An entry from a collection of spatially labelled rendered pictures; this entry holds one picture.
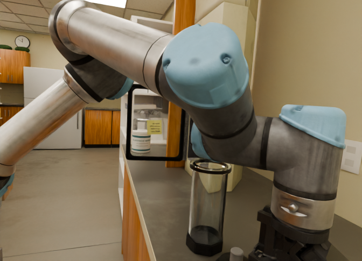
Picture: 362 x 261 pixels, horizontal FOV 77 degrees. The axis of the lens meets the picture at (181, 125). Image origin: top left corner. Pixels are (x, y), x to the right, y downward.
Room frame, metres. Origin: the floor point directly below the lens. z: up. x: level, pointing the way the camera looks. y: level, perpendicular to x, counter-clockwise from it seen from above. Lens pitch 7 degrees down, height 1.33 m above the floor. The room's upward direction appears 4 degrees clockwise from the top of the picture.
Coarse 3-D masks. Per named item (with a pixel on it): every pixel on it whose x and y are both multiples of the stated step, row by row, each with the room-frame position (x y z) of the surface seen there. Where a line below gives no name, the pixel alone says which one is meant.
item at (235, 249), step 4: (232, 248) 0.48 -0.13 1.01; (236, 248) 0.48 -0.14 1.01; (228, 252) 0.50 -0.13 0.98; (232, 252) 0.46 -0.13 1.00; (236, 252) 0.46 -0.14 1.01; (240, 252) 0.46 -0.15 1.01; (220, 256) 0.49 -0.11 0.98; (224, 256) 0.49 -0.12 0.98; (228, 256) 0.49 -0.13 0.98; (232, 256) 0.46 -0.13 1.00; (236, 256) 0.46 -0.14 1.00; (240, 256) 0.46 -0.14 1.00; (244, 256) 0.49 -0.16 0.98; (216, 260) 0.49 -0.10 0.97; (220, 260) 0.47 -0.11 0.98; (224, 260) 0.47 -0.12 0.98; (228, 260) 0.48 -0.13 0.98; (232, 260) 0.46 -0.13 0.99; (236, 260) 0.46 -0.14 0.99; (240, 260) 0.46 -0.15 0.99; (244, 260) 0.48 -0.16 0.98
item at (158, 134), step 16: (144, 96) 1.19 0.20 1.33; (160, 96) 1.20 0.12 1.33; (144, 112) 1.19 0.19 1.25; (160, 112) 1.20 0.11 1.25; (176, 112) 1.21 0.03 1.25; (144, 128) 1.19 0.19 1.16; (160, 128) 1.20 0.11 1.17; (176, 128) 1.21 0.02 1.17; (144, 144) 1.19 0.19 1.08; (160, 144) 1.20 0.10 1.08; (176, 144) 1.21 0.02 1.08; (144, 160) 1.19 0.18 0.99
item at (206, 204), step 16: (192, 160) 0.60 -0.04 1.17; (208, 160) 0.62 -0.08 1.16; (192, 176) 0.58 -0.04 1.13; (208, 176) 0.54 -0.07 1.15; (224, 176) 0.55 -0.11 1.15; (192, 192) 0.57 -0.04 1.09; (208, 192) 0.54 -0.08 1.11; (224, 192) 0.55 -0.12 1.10; (192, 208) 0.56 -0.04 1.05; (208, 208) 0.54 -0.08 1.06; (192, 224) 0.56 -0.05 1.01; (208, 224) 0.54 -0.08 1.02; (208, 240) 0.54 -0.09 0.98
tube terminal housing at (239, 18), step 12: (216, 12) 0.99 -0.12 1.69; (228, 12) 0.94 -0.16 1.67; (240, 12) 0.96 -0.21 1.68; (204, 24) 1.10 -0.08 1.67; (228, 24) 0.94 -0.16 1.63; (240, 24) 0.96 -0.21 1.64; (252, 24) 1.06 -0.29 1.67; (240, 36) 0.96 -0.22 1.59; (252, 36) 1.08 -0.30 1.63; (252, 48) 1.11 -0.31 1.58; (252, 60) 1.13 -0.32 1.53; (240, 168) 1.10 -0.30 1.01; (228, 180) 0.96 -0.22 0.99
